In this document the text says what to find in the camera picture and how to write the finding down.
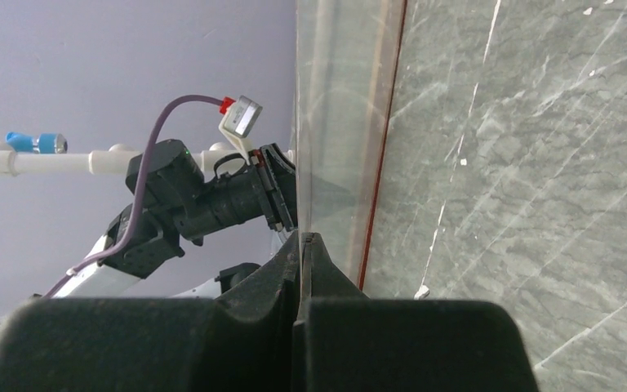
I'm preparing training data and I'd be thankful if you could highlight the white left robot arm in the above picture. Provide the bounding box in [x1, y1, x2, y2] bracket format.
[45, 140, 298, 298]

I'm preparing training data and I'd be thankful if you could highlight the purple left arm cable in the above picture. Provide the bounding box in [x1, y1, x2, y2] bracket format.
[42, 94, 225, 299]

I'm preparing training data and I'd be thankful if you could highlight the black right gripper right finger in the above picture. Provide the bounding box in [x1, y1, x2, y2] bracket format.
[291, 233, 539, 391]

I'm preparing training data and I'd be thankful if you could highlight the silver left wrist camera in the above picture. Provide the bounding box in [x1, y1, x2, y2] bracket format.
[220, 96, 263, 139]

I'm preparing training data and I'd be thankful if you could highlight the clear acrylic sheet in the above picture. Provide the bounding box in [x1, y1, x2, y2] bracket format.
[294, 1, 382, 279]

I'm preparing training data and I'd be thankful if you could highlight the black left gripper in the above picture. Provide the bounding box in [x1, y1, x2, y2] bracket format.
[175, 144, 298, 241]

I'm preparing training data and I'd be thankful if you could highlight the white pvc pipe stand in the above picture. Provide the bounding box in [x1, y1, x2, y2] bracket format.
[0, 140, 296, 177]

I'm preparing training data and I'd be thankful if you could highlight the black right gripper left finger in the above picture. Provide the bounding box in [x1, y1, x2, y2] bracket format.
[0, 234, 299, 391]

